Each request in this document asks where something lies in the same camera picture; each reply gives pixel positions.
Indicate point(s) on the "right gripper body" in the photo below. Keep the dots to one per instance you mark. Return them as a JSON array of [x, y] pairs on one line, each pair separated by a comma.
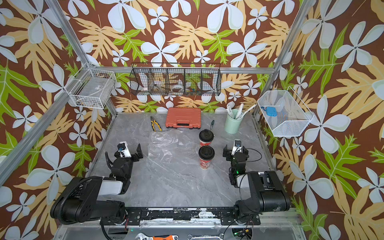
[[230, 157]]

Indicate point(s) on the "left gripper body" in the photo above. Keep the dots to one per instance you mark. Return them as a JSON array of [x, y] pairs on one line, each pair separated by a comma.
[[134, 158]]

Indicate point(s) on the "red milk tea cup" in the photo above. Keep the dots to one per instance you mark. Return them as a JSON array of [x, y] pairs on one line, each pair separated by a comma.
[[206, 154], [206, 137]]

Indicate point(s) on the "clear plastic carrier bag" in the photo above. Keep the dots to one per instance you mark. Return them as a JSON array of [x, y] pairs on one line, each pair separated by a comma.
[[172, 147]]

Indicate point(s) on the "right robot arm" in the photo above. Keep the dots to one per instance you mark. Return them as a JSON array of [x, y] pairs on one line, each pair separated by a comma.
[[266, 190]]

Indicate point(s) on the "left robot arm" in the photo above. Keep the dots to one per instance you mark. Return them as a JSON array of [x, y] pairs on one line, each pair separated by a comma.
[[79, 202]]

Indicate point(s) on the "mint green cup holder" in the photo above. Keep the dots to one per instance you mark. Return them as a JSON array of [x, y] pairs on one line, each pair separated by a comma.
[[232, 123]]

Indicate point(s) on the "yellow black pliers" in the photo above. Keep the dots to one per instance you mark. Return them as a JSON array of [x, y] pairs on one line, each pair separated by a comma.
[[155, 125]]

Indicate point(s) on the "red plastic tool case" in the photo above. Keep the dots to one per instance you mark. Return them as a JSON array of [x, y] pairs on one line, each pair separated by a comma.
[[189, 118]]

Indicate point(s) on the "blue object in basket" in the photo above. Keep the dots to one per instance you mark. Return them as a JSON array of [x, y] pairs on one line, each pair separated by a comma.
[[270, 111]]

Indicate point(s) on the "white mesh basket right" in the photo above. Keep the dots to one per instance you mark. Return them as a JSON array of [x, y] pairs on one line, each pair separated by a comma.
[[293, 117]]

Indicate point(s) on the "silver combination wrench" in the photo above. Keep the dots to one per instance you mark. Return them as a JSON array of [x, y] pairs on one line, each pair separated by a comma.
[[206, 237]]

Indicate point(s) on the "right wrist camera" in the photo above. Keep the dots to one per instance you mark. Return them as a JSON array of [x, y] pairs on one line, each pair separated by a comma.
[[237, 145]]

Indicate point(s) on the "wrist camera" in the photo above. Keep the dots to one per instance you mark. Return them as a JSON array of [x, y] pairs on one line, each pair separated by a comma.
[[237, 145], [123, 151]]

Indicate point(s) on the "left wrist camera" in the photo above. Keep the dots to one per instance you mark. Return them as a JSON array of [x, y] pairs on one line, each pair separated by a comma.
[[123, 151]]

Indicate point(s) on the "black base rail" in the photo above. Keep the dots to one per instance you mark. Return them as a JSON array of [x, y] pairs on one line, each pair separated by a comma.
[[220, 216]]

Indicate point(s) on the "black wire basket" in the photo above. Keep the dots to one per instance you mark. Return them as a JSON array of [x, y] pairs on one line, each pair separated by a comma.
[[179, 79]]

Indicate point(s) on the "orange handled adjustable wrench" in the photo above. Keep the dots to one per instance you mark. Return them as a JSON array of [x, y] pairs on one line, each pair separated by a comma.
[[142, 236]]

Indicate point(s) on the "white wire basket left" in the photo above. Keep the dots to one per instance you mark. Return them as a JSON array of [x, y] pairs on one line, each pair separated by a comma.
[[91, 87]]

